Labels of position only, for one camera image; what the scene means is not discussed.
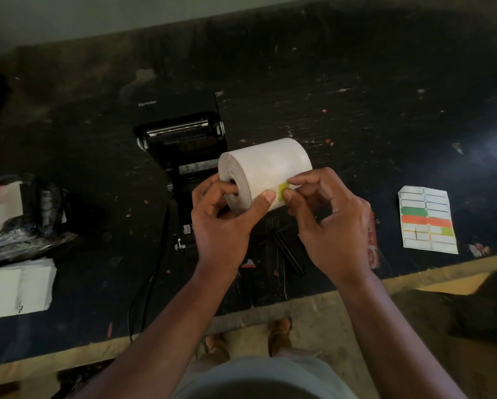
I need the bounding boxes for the white paper roll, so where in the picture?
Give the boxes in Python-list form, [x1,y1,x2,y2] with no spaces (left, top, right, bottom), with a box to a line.
[218,138,314,215]

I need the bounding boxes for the person's left hand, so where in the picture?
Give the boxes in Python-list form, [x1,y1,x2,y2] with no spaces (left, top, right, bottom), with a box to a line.
[191,174,276,280]

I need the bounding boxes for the person's left sandalled foot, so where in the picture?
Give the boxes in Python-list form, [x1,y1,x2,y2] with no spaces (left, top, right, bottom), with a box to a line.
[204,332,229,364]

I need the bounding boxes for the black power cable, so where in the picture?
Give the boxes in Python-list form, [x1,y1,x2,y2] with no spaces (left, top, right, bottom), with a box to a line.
[127,203,171,343]

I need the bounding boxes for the coloured label sticker sheet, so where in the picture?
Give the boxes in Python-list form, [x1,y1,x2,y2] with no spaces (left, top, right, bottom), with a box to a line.
[397,185,459,255]

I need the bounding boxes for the black plastic bag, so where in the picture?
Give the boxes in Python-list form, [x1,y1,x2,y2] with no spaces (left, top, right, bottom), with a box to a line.
[0,169,79,268]

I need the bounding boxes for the black roll spindle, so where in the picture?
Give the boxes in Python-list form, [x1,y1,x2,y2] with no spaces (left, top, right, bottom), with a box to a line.
[272,228,307,276]

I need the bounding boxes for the person's right forearm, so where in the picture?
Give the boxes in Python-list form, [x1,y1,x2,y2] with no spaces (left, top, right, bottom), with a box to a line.
[336,270,468,399]

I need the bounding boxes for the person's grey shirt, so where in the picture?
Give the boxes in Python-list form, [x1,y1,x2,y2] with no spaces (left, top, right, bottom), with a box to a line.
[173,348,359,399]

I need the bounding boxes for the person's right sandalled foot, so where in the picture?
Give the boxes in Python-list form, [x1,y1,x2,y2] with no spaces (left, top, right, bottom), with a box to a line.
[267,317,293,357]

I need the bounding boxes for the white paper sheets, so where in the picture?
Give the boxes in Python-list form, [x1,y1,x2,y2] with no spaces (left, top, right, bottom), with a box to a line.
[0,257,58,322]

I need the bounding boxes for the person's left forearm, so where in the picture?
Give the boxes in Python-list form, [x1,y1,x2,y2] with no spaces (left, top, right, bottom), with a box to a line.
[75,268,237,399]

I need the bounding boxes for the person's right hand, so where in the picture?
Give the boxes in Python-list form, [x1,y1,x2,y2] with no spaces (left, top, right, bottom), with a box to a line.
[282,167,376,285]

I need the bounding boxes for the red packet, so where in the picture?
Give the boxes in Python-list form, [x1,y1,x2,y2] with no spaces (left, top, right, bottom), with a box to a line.
[366,211,381,270]

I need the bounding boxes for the black label printer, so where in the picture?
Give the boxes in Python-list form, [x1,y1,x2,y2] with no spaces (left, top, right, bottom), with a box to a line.
[132,93,229,255]

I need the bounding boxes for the person's sandalled foot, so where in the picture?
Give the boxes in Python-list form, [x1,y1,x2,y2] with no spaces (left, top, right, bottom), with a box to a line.
[204,332,229,364]
[267,317,293,357]

